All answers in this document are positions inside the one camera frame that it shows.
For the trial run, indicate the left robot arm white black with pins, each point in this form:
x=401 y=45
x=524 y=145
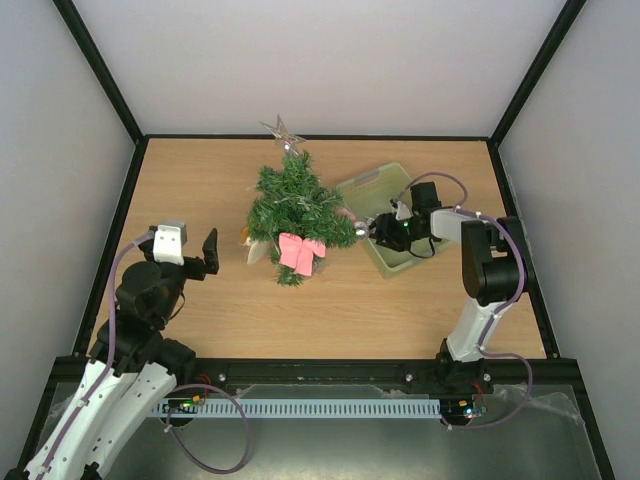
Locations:
x=131 y=366

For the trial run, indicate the pink paper triangle ornament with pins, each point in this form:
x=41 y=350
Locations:
x=348 y=214

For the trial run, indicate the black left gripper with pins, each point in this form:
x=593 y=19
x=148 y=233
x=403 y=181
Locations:
x=200 y=271

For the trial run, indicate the light blue slotted cable duct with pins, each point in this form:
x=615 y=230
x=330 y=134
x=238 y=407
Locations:
x=303 y=409

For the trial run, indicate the silver star ornament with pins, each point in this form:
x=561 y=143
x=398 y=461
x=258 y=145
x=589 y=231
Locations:
x=283 y=138

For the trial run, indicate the clear led string lights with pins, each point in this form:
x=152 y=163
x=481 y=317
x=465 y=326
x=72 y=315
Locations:
x=306 y=201

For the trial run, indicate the black corner frame post right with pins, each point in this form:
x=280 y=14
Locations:
x=552 y=41

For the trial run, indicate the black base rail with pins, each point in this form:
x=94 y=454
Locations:
x=320 y=372

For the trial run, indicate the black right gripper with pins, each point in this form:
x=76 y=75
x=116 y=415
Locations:
x=380 y=229

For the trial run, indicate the small green christmas tree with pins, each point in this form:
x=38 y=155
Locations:
x=266 y=220

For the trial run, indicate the black corner frame post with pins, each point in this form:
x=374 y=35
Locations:
x=89 y=49
x=552 y=41

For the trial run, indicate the black corner frame post left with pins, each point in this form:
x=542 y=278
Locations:
x=89 y=49

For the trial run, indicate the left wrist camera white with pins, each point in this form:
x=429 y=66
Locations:
x=168 y=241

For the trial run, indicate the pink bow ornament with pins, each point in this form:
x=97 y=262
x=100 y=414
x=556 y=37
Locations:
x=299 y=254

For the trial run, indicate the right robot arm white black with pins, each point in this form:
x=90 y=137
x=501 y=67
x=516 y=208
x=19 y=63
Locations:
x=494 y=268

